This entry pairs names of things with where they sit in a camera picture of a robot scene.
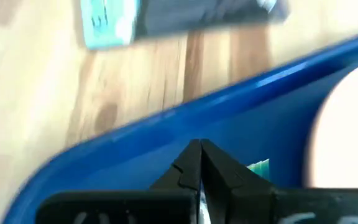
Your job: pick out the blue plastic tray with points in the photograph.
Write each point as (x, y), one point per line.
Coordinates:
(235, 124)

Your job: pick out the green plastic cutlery piece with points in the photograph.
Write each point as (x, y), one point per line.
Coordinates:
(259, 170)

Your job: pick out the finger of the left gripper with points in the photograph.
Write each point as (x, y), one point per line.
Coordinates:
(186, 174)
(235, 193)

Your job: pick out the round brown plate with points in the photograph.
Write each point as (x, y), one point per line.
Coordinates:
(346, 130)

